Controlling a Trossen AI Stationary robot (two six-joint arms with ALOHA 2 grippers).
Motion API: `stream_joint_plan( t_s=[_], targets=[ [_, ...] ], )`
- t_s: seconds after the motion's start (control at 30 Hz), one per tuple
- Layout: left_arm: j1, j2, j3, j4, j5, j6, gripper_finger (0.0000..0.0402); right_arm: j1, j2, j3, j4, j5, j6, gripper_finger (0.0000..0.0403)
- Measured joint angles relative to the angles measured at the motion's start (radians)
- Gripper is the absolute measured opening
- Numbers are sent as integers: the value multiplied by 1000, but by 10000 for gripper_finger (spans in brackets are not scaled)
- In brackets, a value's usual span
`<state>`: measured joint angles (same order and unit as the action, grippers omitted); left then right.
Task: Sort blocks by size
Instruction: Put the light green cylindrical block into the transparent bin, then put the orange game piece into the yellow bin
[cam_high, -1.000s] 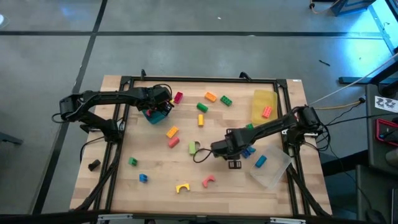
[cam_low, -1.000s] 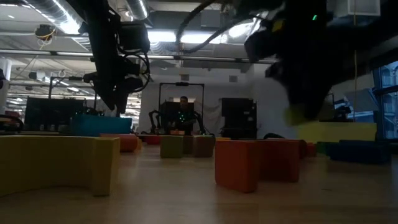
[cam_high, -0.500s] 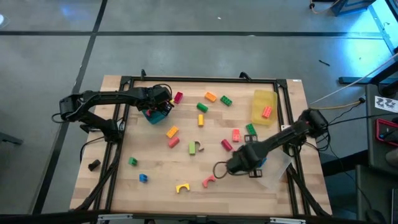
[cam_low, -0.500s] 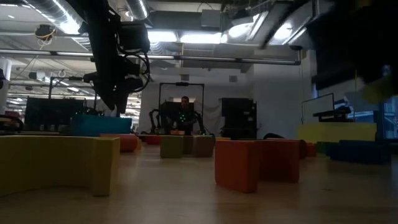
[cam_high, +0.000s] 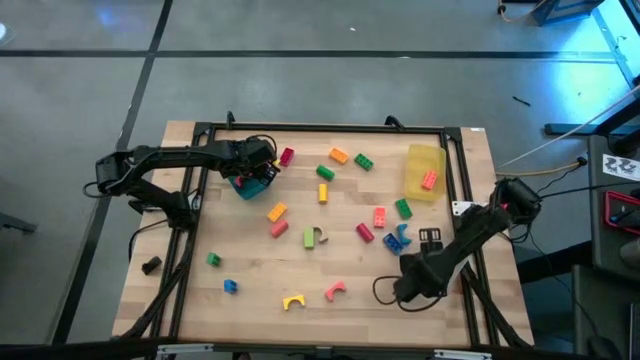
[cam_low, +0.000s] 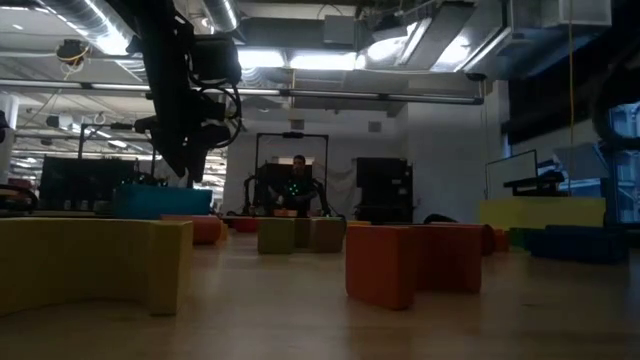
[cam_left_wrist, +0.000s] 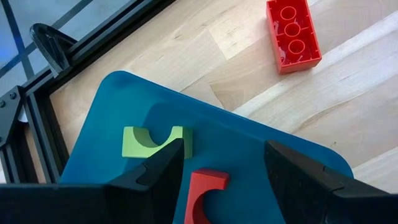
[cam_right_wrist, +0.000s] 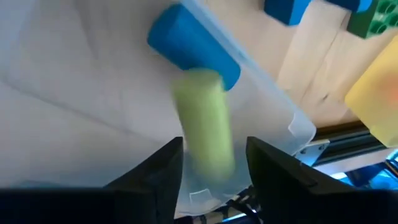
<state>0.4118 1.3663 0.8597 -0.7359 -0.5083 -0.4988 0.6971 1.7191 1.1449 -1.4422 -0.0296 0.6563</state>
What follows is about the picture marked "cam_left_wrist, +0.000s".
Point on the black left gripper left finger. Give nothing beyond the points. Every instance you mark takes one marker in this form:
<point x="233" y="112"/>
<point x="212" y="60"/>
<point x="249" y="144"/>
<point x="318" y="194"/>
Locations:
<point x="155" y="186"/>

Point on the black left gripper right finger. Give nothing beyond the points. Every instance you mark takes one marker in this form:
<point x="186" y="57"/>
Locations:
<point x="298" y="186"/>

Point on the light green arch block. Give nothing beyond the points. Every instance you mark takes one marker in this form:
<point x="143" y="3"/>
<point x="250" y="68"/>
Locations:
<point x="133" y="146"/>

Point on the red arch block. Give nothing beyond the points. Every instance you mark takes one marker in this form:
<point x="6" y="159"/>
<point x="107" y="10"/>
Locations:
<point x="205" y="180"/>

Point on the large red toy brick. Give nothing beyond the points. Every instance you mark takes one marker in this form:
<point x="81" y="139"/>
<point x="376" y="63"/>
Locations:
<point x="293" y="53"/>

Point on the teal plastic bin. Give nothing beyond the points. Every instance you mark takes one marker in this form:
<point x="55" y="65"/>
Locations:
<point x="217" y="143"/>

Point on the black aluminium table frame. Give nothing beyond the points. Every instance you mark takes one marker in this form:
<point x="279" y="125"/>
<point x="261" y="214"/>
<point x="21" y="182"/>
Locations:
<point x="43" y="140"/>

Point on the black frame clamp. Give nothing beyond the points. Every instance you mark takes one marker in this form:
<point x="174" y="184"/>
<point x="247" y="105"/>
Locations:
<point x="51" y="46"/>

